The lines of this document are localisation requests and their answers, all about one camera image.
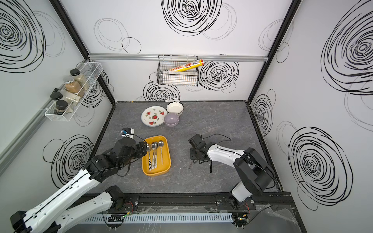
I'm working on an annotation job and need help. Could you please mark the black wire basket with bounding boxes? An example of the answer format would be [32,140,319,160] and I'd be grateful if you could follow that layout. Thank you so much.
[156,59,199,86]

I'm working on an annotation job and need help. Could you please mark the silver spoon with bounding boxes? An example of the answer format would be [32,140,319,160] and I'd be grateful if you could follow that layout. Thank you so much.
[151,142,158,170]

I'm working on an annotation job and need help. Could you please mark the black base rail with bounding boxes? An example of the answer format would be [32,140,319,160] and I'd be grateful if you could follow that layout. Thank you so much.
[69,191,295,212]

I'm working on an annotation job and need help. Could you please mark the purple bowl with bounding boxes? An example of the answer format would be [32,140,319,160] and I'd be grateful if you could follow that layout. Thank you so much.
[164,113,180,127]

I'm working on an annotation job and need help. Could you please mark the watermelon pattern plate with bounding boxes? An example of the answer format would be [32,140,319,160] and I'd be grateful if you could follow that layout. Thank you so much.
[141,106,168,127]

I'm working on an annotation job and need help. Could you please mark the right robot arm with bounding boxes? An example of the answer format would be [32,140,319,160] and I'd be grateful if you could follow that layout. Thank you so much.
[188,134,275,203]

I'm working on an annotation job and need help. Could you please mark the yellow storage box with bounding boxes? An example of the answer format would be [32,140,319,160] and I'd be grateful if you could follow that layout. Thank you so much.
[141,136,172,177]

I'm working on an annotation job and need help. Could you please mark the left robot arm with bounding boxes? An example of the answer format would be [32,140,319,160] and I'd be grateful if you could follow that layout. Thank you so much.
[10,136,147,233]

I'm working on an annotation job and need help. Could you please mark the aluminium wall rail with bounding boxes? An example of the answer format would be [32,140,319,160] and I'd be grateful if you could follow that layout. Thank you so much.
[88,53,268,62]

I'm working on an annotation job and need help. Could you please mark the clear wall shelf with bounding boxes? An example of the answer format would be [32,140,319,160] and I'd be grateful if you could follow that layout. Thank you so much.
[44,62,105,126]

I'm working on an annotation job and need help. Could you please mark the spice jar black lid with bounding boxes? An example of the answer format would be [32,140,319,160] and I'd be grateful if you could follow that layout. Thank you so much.
[70,69,89,90]

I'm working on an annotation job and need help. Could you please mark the brown spice jar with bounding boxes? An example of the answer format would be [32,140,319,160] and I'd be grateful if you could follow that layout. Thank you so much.
[63,76,84,97]

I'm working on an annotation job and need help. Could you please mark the yellow foil roll box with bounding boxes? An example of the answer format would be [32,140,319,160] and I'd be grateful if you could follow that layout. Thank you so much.
[168,59,205,72]

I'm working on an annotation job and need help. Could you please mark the cow pattern handle spoon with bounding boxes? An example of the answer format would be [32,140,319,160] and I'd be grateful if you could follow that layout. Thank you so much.
[146,144,152,170]

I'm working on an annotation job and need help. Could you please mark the wooden handle spoon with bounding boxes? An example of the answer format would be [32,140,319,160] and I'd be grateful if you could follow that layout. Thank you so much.
[158,140,164,165]

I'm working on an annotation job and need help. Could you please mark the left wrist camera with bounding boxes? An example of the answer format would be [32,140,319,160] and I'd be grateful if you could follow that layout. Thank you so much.
[121,128,135,139]

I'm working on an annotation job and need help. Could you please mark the front black lid jar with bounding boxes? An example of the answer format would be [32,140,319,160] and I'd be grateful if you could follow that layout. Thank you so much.
[54,100,69,115]

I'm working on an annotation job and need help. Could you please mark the white scalloped bowl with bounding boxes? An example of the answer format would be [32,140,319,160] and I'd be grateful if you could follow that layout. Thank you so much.
[166,102,184,116]

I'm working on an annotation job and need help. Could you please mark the white cable duct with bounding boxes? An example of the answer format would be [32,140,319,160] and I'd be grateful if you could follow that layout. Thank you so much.
[82,213,233,224]

